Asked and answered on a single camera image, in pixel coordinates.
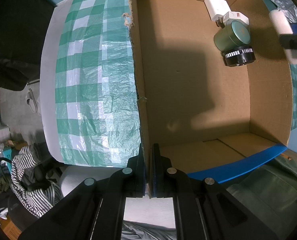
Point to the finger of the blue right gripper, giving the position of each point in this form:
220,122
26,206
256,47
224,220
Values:
288,41

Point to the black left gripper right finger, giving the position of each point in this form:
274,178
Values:
167,181

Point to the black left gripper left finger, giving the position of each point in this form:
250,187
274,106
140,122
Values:
131,180

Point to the brown cardboard box blue rim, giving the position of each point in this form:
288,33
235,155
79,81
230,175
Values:
209,119

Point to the black round tape dispenser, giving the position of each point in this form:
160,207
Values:
239,56

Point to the green round tin can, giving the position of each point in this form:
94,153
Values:
233,35

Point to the white red small box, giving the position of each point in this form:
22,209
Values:
231,16

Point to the green white checkered tablecloth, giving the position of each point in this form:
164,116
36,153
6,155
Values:
95,96

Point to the white power adapter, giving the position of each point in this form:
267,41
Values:
216,8

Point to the black white striped garment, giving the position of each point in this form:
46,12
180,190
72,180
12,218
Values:
29,167

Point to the dark green jacket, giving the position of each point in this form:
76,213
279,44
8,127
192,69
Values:
270,193

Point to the white sandal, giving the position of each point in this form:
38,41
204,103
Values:
30,101

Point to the black hanging garment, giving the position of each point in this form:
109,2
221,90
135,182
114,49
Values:
23,27

